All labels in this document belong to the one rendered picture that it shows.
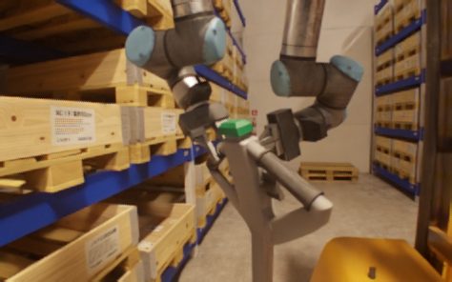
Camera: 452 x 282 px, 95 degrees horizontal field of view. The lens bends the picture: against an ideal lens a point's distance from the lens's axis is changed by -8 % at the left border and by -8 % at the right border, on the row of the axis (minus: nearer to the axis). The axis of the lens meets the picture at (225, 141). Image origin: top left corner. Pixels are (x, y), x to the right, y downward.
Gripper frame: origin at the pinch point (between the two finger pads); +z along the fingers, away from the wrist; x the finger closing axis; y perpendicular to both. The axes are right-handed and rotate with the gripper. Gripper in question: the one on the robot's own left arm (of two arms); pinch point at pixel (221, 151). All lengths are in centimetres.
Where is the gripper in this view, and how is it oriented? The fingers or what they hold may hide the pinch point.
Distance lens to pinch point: 59.7
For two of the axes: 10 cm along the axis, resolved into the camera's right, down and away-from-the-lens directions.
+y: -2.9, 4.0, 8.7
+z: 4.7, 8.5, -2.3
